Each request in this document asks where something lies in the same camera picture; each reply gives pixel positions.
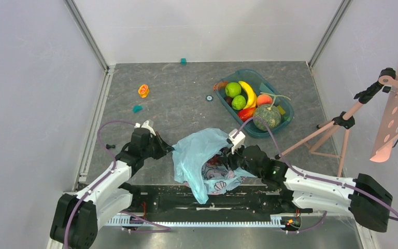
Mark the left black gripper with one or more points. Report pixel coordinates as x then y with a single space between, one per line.
164 148

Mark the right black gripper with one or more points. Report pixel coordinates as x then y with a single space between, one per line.
231 157

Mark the light blue plastic bag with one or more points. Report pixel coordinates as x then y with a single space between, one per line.
190 156

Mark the green netted fake melon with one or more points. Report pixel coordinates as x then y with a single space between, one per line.
269 114

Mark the pink fake peach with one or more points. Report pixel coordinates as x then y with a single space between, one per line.
264 99

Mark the green fake apple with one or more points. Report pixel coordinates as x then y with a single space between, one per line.
232 89

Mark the dark red fake grapes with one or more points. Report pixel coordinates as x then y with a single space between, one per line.
214 161

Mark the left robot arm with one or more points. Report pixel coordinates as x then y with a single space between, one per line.
79 216

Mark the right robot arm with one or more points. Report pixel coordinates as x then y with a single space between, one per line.
362 197

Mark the red fake mango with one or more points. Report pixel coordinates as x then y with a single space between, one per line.
247 113

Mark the yellow fake banana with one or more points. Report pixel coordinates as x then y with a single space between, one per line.
251 95

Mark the green fake fruit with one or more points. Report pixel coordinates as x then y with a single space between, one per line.
239 102

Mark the dark brown fake fruit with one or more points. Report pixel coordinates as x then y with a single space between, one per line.
228 100

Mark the small teal piece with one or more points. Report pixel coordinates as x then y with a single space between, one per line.
137 108

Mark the yellow small block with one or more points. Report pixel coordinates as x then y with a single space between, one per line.
281 110

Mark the yellow orange toy block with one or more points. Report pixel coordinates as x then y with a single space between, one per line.
143 91

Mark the teal rectangular block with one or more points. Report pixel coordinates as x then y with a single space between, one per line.
266 88

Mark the teal plastic bin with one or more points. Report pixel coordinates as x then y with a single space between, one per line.
253 78

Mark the orange curved toy piece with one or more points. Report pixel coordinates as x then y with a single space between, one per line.
220 85

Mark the pink music stand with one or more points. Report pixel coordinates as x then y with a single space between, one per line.
387 134

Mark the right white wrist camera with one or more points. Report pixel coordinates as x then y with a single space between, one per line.
236 140

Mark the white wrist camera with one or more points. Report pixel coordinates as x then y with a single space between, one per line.
236 140
148 124

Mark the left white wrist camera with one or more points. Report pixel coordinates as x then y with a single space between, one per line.
148 124

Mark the white cable tray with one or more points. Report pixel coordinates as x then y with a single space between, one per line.
124 220

